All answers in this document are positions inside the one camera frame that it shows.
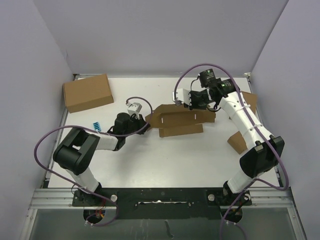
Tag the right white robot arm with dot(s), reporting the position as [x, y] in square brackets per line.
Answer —
[263, 148]

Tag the blue plastic rack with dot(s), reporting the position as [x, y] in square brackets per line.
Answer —
[97, 127]

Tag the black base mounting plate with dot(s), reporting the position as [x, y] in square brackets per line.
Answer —
[161, 203]

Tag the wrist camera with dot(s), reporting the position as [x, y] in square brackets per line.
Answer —
[175, 98]
[134, 108]

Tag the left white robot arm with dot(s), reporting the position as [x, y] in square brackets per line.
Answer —
[75, 152]

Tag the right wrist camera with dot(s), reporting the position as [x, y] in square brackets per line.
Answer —
[175, 98]

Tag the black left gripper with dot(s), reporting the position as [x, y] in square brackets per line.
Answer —
[140, 120]

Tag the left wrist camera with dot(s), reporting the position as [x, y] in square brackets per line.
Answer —
[134, 108]

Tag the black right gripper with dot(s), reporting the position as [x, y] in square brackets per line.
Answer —
[189, 102]

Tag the cardboard box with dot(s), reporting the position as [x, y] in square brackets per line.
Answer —
[172, 120]
[251, 99]
[87, 93]
[237, 142]

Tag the aluminium table frame rail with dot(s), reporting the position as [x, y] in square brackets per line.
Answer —
[263, 197]

